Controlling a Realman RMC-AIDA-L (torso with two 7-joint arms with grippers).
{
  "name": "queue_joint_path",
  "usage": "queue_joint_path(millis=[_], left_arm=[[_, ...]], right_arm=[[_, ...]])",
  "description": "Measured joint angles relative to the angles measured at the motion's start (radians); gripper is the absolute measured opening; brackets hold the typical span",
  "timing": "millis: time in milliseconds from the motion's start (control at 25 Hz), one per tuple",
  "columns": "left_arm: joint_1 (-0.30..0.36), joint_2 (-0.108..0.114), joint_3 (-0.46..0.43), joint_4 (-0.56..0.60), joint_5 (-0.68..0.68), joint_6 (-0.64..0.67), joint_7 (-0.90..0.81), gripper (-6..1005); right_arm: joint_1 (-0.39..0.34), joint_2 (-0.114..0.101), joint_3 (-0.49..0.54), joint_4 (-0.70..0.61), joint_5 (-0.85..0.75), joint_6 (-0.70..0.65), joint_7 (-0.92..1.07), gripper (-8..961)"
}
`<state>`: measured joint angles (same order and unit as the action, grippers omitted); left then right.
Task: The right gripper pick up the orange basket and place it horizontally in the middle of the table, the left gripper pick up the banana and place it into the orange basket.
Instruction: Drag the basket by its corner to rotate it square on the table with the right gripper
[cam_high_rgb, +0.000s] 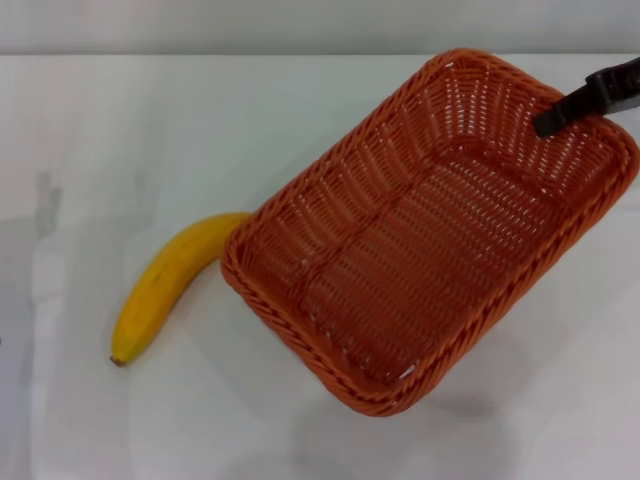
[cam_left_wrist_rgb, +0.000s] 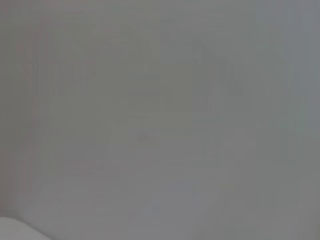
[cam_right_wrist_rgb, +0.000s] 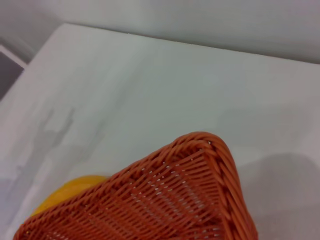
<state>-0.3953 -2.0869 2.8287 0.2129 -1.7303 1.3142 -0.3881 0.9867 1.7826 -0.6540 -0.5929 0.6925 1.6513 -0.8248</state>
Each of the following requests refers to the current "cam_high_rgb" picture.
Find yellow banana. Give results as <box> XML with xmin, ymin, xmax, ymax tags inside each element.
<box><xmin>110</xmin><ymin>212</ymin><xmax>251</xmax><ymax>369</ymax></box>

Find orange woven plastic basket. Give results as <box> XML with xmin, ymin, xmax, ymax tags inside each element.
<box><xmin>220</xmin><ymin>48</ymin><xmax>640</xmax><ymax>417</ymax></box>

